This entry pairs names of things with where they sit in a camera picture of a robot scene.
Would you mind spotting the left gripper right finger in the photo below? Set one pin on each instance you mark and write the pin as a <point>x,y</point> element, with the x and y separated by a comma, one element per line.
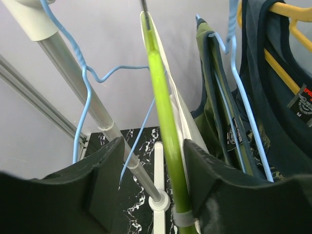
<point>227,201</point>

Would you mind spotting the lime green hanger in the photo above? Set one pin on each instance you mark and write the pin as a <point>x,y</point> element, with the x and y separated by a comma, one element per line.
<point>182,211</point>

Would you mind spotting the white camisole top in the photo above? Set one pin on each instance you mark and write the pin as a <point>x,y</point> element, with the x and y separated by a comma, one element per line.
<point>186,127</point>

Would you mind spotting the yellow plastic hanger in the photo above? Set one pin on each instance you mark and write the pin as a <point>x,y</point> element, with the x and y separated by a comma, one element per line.
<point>290,15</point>

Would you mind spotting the navy blue tank top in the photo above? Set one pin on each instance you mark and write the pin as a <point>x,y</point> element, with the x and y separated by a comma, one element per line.
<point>284,118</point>

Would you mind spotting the white clothes rack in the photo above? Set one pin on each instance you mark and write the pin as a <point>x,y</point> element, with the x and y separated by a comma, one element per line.
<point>40,24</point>

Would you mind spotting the olive green tank top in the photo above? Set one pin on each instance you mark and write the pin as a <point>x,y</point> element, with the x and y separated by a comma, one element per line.
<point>217,117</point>

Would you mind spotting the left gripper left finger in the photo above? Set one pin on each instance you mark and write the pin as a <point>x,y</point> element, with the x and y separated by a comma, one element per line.
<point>79,199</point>

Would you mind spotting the light blue wire hanger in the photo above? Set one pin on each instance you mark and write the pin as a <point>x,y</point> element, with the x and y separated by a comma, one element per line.
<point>112,66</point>

